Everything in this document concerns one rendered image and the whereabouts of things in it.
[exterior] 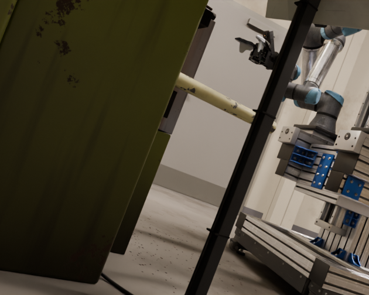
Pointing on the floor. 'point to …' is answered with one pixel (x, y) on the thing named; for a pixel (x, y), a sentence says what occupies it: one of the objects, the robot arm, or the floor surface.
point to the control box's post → (253, 150)
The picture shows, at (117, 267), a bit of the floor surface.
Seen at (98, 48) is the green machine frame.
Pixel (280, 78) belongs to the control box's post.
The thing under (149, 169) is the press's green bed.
